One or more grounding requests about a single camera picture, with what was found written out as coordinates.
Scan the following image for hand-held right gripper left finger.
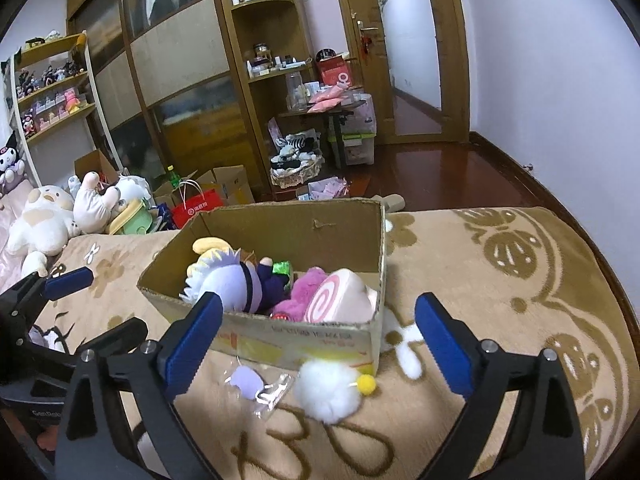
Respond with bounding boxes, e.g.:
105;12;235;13
54;290;224;480

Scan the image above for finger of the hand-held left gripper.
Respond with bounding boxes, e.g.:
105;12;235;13
0;266;95;321
30;316;149;376

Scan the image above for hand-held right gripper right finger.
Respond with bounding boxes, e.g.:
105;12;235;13
414;292;587;480

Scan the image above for white-haired plush doll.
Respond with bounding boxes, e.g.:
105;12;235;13
182;249;291;316

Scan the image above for yellow plush toy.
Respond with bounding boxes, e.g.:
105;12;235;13
192;236;236;256

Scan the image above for pink swirl roll plush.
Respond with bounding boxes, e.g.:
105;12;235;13
305;268;379;323

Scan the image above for magenta plush toy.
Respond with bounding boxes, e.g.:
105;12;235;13
272;266;328;322

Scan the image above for white fluffy pompom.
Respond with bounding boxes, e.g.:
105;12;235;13
292;360;377;423

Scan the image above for lilac charm in plastic bag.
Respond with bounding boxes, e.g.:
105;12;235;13
227;366;292;418

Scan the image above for large white cat plush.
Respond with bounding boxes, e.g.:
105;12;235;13
6;185;81;276

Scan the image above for brown floral blanket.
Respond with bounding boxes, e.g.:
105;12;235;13
0;205;631;480

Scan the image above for pink bed sheet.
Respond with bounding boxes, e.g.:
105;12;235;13
0;177;38;281

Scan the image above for white plush doll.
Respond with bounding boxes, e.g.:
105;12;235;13
74;171;121;233

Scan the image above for green and yellow toy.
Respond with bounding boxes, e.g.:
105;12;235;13
107;199;156;236

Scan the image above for white fluffy plush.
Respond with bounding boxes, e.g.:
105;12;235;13
112;176;151;208

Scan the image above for tall open cardboard box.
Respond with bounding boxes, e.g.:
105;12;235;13
74;150;121;186

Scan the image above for black and lilac plush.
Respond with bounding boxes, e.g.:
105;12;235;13
0;132;26;196

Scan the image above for red paper bag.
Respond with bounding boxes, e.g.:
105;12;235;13
171;180;226;230

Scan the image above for beige slipper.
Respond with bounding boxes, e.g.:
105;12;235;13
372;192;405;213

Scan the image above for white framed display shelf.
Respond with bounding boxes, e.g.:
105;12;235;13
5;32;123;186

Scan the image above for low open cardboard boxes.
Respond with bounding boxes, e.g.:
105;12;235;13
152;165;256;208

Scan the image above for pale pink packet pile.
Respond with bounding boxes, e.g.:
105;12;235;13
307;176;351;201

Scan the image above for woven basket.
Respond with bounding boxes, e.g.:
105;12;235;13
270;152;325;190

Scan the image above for shelf of figurines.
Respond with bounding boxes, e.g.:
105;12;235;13
15;60;86;133

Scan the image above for clear plastic storage box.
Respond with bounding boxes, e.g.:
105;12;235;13
327;92;377;167

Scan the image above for zebra striped plush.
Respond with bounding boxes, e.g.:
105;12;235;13
272;130;321;166

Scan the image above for small side table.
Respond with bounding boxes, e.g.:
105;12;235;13
277;100;368;171

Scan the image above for wooden wardrobe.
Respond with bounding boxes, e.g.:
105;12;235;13
65;0;321;201

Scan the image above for pink packets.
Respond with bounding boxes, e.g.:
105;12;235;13
306;85;348;113

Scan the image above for clear plastic container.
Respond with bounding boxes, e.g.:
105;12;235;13
285;72;307;111

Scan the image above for red gift box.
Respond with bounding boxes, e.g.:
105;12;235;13
316;55;353;88

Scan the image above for wooden door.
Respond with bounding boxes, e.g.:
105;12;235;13
332;0;471;146

